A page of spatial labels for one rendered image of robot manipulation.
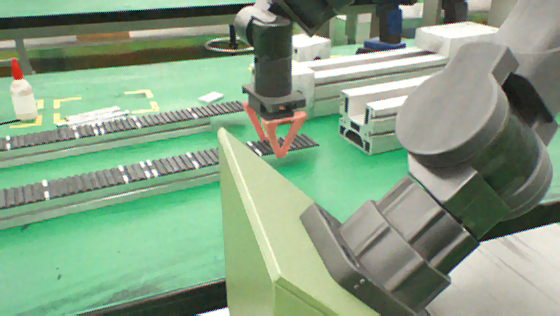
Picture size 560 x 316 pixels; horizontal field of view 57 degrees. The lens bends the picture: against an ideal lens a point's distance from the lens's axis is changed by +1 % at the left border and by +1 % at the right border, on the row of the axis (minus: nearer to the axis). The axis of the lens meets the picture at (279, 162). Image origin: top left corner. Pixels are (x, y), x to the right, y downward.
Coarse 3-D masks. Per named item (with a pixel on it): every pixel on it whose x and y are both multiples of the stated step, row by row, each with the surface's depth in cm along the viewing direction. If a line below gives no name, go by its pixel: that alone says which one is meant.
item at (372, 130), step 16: (416, 80) 94; (352, 96) 87; (368, 96) 88; (384, 96) 90; (400, 96) 92; (352, 112) 88; (368, 112) 83; (384, 112) 82; (352, 128) 88; (368, 128) 83; (384, 128) 83; (368, 144) 86; (384, 144) 85; (400, 144) 86
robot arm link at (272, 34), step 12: (264, 12) 74; (252, 24) 72; (264, 24) 70; (276, 24) 70; (288, 24) 71; (252, 36) 76; (264, 36) 71; (276, 36) 70; (288, 36) 71; (264, 48) 71; (276, 48) 71; (288, 48) 72; (264, 60) 72
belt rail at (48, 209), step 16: (176, 176) 73; (192, 176) 75; (208, 176) 76; (96, 192) 69; (112, 192) 70; (128, 192) 72; (144, 192) 72; (160, 192) 73; (16, 208) 65; (32, 208) 66; (48, 208) 67; (64, 208) 68; (80, 208) 69; (0, 224) 65; (16, 224) 66
